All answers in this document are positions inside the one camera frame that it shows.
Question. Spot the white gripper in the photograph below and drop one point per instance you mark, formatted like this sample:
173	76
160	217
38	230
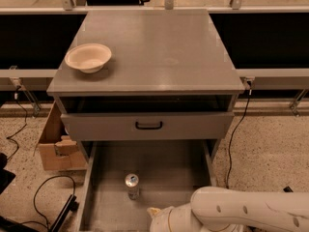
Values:
159	222

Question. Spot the silver blue redbull can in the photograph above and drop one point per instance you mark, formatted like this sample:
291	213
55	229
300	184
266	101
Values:
132	186

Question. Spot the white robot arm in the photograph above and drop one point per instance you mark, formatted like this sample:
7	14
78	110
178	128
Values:
213	209

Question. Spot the grey open middle drawer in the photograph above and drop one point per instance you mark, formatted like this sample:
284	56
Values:
169	172

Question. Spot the grey top drawer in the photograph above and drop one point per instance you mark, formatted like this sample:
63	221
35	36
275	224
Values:
121	126

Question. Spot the grey drawer cabinet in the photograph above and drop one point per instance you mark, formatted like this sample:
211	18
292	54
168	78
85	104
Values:
162	62

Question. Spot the black bar left floor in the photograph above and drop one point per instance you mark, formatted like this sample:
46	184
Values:
70	206

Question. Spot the black bar floor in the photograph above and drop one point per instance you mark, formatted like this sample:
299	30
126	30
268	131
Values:
70	206
287	189

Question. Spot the brown cardboard box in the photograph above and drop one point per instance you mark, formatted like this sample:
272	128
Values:
58	152

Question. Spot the black bar right floor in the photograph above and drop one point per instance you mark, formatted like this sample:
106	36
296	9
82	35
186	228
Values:
287	189

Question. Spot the black object left edge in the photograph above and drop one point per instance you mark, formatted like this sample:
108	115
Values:
6	177

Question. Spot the white paper bowl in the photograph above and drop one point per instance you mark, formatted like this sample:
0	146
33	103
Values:
88	57

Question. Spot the black drawer handle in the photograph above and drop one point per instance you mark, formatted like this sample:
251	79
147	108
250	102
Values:
148	127

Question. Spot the metal railing frame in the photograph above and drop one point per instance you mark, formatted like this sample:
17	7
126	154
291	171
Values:
154	4

